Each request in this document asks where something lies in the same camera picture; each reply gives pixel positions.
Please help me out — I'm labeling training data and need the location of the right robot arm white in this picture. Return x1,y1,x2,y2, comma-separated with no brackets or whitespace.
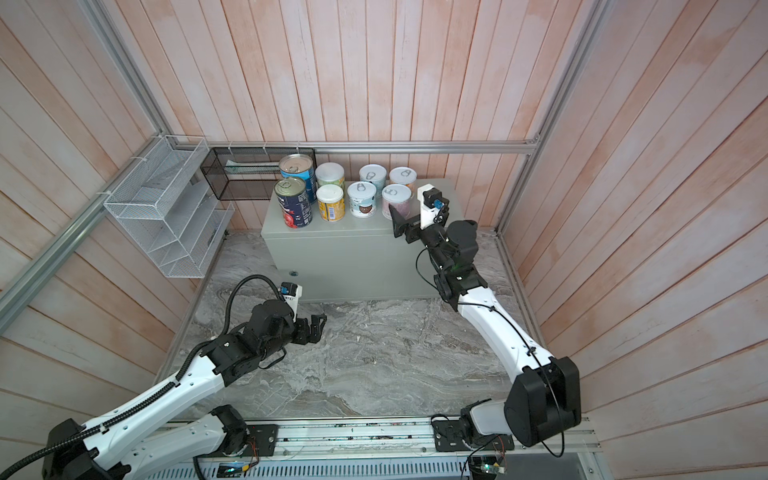
390,200,582,447

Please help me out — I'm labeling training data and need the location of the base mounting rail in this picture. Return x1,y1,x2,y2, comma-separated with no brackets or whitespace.
156,415,612,479

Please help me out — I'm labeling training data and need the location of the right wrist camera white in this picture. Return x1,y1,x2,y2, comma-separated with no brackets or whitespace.
417,184,450,230

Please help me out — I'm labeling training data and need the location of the dark tomato can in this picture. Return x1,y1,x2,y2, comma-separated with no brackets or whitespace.
274,177,312,228

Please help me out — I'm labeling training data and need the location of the blue soup can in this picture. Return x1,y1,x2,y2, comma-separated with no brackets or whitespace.
279,153,317,203

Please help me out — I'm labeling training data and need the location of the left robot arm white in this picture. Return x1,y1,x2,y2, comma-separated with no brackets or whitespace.
42,299,327,479

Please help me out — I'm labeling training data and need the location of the grey metal cabinet box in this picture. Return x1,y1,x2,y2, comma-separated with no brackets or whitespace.
261,196,439,302

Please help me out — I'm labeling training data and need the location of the pull-tab can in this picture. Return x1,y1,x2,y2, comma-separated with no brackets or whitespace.
389,166,418,191
382,183,412,220
347,181,377,218
359,164,388,198

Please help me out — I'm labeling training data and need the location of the white wire mesh shelf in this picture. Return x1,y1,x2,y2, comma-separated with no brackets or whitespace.
104,135,234,279

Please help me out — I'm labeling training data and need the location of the orange can white lid front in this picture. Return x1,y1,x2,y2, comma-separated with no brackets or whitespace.
317,184,346,222

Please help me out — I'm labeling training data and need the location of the orange can white lid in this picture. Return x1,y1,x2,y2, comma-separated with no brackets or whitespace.
317,184,346,222
315,162,345,188

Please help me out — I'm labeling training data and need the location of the aluminium frame rail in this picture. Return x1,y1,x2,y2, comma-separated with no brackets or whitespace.
1,1,614,332

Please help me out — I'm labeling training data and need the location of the black mesh basket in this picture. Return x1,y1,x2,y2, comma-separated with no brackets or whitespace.
200,146,317,201

